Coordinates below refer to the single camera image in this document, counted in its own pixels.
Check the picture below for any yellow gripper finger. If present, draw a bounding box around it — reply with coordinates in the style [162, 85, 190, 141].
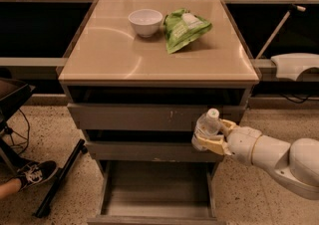
[197, 134, 231, 155]
[219, 119, 237, 136]

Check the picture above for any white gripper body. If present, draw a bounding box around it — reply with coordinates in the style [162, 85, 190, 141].
[226, 126, 262, 165]

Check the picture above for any clear plastic water bottle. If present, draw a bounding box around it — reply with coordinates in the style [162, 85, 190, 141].
[191, 109, 220, 151]

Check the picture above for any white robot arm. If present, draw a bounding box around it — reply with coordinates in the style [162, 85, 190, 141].
[196, 119, 319, 200]

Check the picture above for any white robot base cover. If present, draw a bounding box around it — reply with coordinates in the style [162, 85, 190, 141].
[271, 53, 319, 81]

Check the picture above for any open bottom grey drawer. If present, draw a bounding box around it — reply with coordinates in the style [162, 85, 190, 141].
[88, 161, 226, 225]

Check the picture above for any grey drawer cabinet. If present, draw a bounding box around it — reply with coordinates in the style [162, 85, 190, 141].
[58, 0, 261, 225]

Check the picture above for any middle grey drawer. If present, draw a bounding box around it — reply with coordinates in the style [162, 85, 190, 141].
[87, 141, 223, 162]

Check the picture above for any top grey drawer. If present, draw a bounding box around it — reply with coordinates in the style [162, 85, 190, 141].
[67, 102, 247, 132]

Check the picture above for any green snack bag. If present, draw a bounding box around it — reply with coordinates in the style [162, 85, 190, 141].
[163, 8, 212, 54]

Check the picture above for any white ceramic bowl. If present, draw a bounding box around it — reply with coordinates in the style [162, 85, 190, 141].
[128, 9, 162, 37]

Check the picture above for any black floor bar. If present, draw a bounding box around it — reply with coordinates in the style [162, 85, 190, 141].
[34, 139, 88, 218]

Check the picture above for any black and white sneaker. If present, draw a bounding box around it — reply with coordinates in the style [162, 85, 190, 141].
[17, 160, 58, 191]

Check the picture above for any person's bare leg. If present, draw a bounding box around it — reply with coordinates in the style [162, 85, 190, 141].
[0, 178, 21, 199]

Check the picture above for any black chair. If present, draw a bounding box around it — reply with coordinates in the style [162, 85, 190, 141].
[0, 78, 35, 175]

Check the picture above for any black cable on floor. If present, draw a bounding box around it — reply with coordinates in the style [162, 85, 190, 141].
[3, 108, 32, 155]

